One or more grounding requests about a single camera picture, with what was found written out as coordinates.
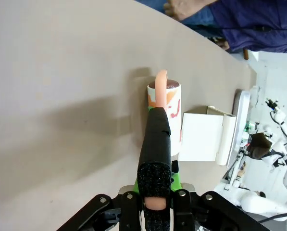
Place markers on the white lint roller stand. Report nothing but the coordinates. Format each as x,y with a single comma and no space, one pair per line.
201,134

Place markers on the white jointed background equipment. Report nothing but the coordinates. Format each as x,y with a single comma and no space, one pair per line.
279,116

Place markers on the purple jacket of person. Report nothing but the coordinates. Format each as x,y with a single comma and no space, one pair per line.
253,24

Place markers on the blue jeans of person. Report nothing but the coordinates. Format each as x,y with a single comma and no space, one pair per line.
201,21

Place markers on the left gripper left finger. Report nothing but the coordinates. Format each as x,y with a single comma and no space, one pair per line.
102,211

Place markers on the dark brown cloth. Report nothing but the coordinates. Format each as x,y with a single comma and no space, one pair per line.
259,145

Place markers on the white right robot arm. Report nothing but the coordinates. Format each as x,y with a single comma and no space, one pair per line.
253,199

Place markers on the person's right hand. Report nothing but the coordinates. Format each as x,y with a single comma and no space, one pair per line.
184,9

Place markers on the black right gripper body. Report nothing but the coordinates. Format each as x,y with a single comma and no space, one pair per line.
246,142

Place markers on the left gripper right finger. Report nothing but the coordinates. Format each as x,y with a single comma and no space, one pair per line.
205,211

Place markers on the silver metal tray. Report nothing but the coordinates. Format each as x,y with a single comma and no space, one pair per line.
240,108

